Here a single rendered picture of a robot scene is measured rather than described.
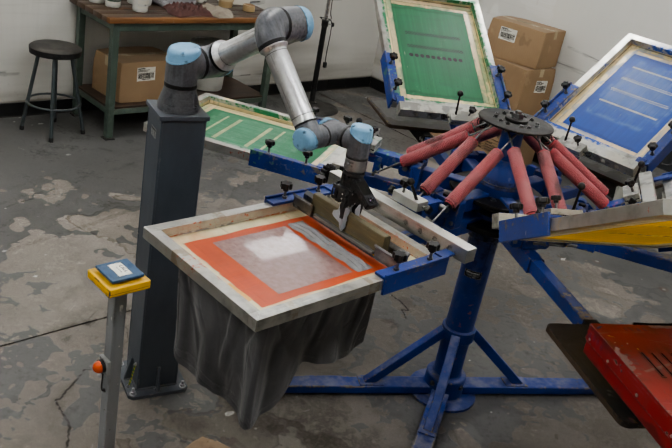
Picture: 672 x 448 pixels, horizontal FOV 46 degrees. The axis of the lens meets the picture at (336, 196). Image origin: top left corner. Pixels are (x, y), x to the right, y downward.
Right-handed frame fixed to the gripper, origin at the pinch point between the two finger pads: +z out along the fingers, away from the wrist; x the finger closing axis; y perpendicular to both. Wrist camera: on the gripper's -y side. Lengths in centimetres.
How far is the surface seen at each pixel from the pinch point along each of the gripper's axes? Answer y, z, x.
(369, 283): -28.6, 2.0, 17.5
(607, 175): -2, 6, -175
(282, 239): 9.7, 5.3, 19.7
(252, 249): 8.3, 5.3, 33.2
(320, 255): -4.1, 5.3, 15.0
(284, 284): -13.3, 5.4, 37.5
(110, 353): 11, 31, 79
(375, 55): 380, 67, -412
